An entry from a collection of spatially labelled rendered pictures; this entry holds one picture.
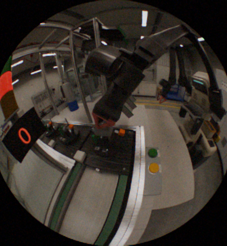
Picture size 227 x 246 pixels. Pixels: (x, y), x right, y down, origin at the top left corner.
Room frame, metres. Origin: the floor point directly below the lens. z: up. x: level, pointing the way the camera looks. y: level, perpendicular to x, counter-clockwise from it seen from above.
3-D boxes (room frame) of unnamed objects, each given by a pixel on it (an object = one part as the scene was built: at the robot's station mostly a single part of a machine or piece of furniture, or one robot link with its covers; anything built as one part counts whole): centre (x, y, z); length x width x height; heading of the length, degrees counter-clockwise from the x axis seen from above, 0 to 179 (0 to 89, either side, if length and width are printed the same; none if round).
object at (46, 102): (6.73, 7.38, 1.13); 2.86 x 1.56 x 2.25; 159
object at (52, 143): (0.29, 0.29, 1.01); 0.24 x 0.24 x 0.13; 71
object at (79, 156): (0.15, 0.17, 0.97); 0.05 x 0.05 x 0.04; 71
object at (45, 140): (0.37, 0.52, 1.01); 0.24 x 0.24 x 0.13; 71
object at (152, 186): (0.06, -0.13, 0.93); 0.21 x 0.07 x 0.06; 161
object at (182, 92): (3.31, -3.82, 0.49); 1.26 x 0.87 x 0.98; 71
